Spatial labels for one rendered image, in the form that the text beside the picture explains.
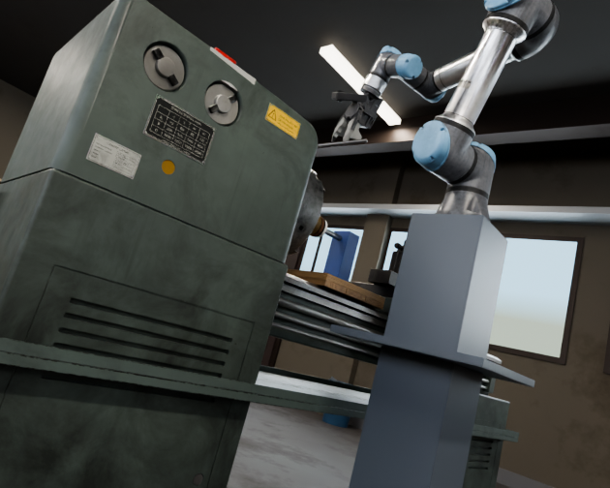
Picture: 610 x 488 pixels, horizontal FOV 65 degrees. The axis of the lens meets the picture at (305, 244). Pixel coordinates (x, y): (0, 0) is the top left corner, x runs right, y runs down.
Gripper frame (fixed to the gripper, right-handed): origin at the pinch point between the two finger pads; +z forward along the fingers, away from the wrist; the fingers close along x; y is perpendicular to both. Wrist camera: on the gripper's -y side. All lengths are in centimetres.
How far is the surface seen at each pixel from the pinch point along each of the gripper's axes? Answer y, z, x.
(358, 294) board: 21, 42, -26
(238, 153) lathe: -41, 22, -39
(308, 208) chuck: -9.1, 25.4, -22.9
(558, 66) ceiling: 191, -154, 122
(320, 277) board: 4.3, 41.9, -26.6
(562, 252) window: 328, -51, 138
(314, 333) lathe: 10, 58, -30
